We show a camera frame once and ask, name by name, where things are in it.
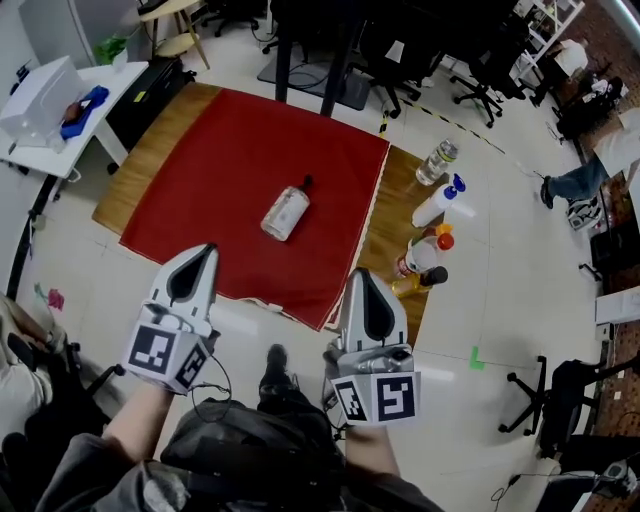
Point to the brown object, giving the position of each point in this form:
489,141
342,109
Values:
75,110

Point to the white shelf rack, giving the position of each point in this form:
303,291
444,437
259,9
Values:
530,55

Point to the white box device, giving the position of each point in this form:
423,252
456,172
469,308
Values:
617,306

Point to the black waist bag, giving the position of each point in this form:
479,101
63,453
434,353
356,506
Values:
250,440

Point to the black router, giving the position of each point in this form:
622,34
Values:
150,6

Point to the green potted plant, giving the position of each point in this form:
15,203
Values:
110,50

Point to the blue tray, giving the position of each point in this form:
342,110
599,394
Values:
80,125

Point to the yellow oil bottle black cap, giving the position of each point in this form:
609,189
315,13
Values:
415,286

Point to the white side table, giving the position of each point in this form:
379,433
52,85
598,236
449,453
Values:
107,87

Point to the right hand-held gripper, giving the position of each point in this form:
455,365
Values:
395,395

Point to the red cloth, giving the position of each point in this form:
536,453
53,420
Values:
225,165

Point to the pink object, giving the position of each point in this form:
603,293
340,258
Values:
56,299

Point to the person's left forearm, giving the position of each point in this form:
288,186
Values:
135,425

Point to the clear bottle with black cap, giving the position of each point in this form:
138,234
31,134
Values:
285,215

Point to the yellow black striped floor tape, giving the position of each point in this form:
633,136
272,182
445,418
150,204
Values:
383,124

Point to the white bottle with red cap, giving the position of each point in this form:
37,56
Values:
420,255

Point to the person's gray jacket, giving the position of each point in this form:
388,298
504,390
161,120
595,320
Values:
90,475

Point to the black display stand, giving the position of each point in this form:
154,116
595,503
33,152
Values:
282,50

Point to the person's right forearm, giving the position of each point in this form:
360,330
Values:
370,450

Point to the wooden stool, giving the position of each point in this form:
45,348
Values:
177,45

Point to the white spray bottle blue cap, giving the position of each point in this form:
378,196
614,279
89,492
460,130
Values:
432,207

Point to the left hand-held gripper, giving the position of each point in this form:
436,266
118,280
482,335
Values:
150,350

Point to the clear water bottle green label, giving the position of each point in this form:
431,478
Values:
434,167

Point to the white plastic box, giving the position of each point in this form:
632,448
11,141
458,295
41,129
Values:
40,95

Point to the black office chair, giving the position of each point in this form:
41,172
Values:
395,75
482,92
75,400
565,395
230,20

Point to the black and white object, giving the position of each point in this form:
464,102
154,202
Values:
582,215

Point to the person's black right shoe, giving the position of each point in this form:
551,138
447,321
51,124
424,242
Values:
275,362

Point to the black cabinet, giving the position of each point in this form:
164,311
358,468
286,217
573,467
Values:
150,95

